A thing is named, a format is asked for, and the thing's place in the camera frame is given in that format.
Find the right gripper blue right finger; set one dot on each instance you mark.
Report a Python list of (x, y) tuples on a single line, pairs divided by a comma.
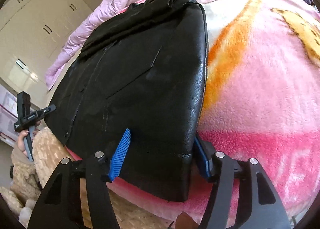
[(203, 152)]

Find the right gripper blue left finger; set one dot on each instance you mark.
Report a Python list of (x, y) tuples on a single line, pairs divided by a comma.
[(119, 155)]

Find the black leather jacket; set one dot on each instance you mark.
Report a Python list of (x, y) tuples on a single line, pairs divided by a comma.
[(145, 71)]

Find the person's left hand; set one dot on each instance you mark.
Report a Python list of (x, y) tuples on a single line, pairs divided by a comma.
[(20, 141)]

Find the person's right hand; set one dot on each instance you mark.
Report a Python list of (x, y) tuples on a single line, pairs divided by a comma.
[(185, 221)]

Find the pink cartoon fleece blanket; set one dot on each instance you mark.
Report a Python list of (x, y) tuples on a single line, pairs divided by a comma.
[(262, 91)]

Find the lilac rolled duvet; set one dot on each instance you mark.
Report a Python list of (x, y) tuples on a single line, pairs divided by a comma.
[(105, 11)]

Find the cream wardrobe with handles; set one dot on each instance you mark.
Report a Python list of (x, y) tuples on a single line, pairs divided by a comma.
[(33, 33)]

